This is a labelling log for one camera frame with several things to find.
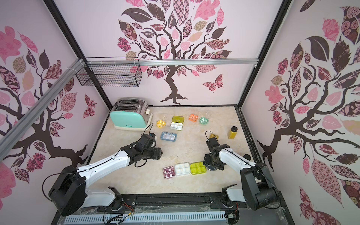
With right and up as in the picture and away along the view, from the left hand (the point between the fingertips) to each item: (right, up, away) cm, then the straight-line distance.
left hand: (158, 155), depth 85 cm
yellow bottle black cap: (+50, +13, +9) cm, 52 cm away
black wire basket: (-35, +55, +10) cm, 67 cm away
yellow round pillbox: (-3, +19, +22) cm, 29 cm away
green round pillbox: (+32, +21, +25) cm, 46 cm away
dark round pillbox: (+33, -8, -1) cm, 34 cm away
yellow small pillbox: (+36, +10, +15) cm, 41 cm away
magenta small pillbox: (+7, -10, -2) cm, 12 cm away
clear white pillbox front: (+15, -9, +1) cm, 17 cm away
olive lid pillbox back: (+11, +19, +23) cm, 32 cm away
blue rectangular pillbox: (+5, +10, +15) cm, 19 cm away
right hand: (+34, -6, +3) cm, 34 cm away
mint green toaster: (-21, +26, +11) cm, 35 cm away
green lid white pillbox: (+25, -8, 0) cm, 26 cm away
